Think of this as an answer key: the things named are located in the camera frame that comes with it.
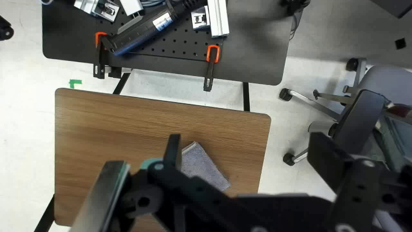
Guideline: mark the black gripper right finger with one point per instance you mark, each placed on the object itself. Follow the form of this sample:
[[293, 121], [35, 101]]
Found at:
[[361, 193]]

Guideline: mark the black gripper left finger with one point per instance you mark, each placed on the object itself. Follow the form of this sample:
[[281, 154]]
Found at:
[[105, 193]]

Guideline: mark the grey towel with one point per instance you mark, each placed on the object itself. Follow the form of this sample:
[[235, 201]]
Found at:
[[203, 165]]

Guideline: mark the grey office chair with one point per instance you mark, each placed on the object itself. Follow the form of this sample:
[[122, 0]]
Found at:
[[387, 81]]

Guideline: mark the orange black bar clamp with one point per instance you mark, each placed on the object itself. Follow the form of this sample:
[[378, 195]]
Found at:
[[213, 53], [101, 56]]

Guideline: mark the small black square block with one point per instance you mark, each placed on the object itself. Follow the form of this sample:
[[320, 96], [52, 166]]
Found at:
[[401, 43]]

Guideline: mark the black handheld power tool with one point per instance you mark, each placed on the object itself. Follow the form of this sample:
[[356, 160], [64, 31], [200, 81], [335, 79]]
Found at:
[[142, 32]]

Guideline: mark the black perforated board table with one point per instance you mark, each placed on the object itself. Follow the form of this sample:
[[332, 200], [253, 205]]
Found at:
[[252, 52]]

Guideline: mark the white power adapter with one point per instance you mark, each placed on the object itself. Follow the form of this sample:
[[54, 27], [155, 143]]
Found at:
[[131, 5]]

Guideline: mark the black caster wheel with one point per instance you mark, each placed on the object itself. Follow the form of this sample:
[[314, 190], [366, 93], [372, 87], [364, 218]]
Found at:
[[6, 31]]

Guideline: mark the silver aluminium extrusion bar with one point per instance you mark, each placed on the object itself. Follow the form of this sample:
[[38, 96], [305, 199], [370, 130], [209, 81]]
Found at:
[[220, 17]]

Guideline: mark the silver black metal bracket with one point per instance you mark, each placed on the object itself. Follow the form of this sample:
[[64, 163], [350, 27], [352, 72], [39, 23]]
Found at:
[[97, 8]]

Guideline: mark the small metal bracket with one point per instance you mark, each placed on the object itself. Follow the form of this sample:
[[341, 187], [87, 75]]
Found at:
[[200, 19]]

